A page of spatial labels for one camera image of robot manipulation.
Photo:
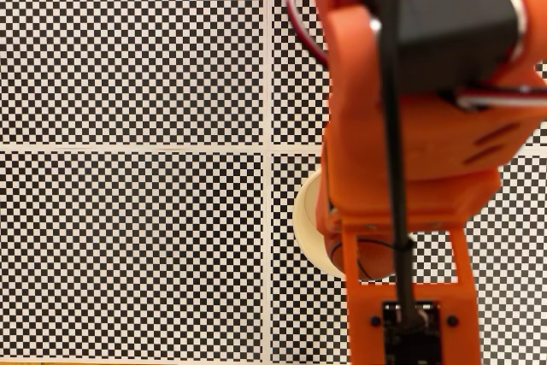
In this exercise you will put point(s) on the cream paper cup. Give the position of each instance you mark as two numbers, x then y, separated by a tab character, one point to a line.
305	219

